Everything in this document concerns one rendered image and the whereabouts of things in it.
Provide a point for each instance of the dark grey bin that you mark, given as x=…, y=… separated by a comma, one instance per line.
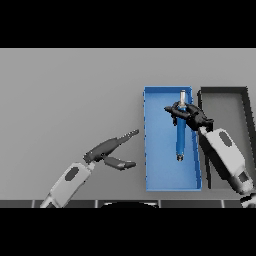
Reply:
x=220, y=106

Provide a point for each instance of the blue bin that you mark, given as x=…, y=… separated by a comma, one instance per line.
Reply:
x=160, y=156

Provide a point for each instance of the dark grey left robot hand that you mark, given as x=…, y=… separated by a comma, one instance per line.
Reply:
x=106, y=148

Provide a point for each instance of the blue pipe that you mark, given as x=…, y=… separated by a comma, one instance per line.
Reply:
x=181, y=140

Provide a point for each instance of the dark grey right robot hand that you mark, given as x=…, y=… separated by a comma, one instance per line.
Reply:
x=193, y=117

